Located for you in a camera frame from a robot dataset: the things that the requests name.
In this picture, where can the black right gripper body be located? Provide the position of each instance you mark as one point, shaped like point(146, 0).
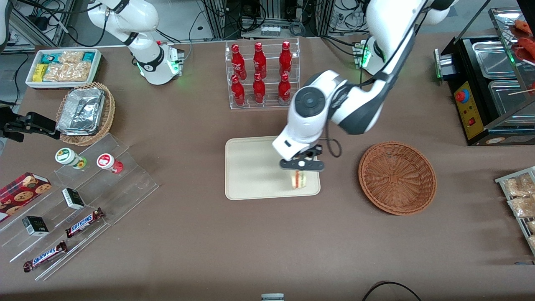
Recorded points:
point(30, 123)

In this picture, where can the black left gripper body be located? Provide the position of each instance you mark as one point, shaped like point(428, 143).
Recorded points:
point(314, 151)

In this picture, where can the triangular sandwich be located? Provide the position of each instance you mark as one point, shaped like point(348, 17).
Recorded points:
point(299, 180)

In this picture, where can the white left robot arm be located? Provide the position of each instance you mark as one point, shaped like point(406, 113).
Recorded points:
point(301, 129)

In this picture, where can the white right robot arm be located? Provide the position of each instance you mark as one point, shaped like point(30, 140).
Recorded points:
point(142, 25)

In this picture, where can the beige plastic tray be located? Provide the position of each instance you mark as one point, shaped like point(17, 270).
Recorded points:
point(250, 171)

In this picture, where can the light tan wicker basket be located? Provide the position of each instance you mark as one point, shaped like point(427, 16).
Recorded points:
point(108, 113)

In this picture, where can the brown round wicker basket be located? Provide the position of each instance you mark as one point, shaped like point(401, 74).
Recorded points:
point(397, 179)

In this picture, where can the green lid snack cup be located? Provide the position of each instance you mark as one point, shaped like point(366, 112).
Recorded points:
point(67, 156)

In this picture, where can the stacked aluminium foil trays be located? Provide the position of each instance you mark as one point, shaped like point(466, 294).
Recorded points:
point(81, 110)

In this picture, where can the yellow snack packet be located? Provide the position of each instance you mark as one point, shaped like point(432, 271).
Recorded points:
point(39, 73)

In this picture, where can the clear rice cracker bag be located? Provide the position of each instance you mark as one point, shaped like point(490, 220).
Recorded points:
point(79, 72)
point(56, 73)
point(71, 57)

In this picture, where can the clear acrylic bottle rack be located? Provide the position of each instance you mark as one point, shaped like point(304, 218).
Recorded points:
point(269, 100)

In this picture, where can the teal snack packet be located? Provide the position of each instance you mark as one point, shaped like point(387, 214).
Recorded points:
point(50, 57)
point(89, 56)

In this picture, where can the red cola bottle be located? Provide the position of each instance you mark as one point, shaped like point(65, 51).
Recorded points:
point(259, 91)
point(238, 62)
point(284, 88)
point(285, 60)
point(238, 93)
point(259, 62)

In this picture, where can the red plaid cookie box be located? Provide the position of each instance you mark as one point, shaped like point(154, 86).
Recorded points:
point(21, 194)

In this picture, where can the red lid snack cup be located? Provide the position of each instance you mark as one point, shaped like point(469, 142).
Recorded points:
point(106, 161)

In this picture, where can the small black white box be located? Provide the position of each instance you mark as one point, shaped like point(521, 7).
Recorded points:
point(73, 198)
point(35, 225)

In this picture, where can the white rectangular snack bin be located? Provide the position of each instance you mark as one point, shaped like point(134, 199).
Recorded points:
point(97, 62)

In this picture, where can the clear acrylic stepped shelf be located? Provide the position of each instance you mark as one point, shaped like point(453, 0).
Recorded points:
point(125, 184)

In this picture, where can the Snickers chocolate bar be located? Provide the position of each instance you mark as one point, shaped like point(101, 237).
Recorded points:
point(45, 256)
point(83, 223)

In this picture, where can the white power strip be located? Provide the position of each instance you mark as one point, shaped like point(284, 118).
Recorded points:
point(270, 30)

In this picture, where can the small grey device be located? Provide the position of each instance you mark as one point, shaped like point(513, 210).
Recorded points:
point(272, 297)

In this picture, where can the black food warmer machine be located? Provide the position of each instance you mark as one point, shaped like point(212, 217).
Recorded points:
point(470, 110)

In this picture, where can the steel food pan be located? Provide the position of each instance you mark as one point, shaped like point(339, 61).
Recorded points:
point(493, 60)
point(508, 98)

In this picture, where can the clear bag of snacks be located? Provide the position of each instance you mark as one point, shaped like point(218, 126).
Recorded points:
point(522, 207)
point(520, 186)
point(531, 226)

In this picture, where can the red sausages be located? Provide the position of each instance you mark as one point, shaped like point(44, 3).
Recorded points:
point(527, 46)

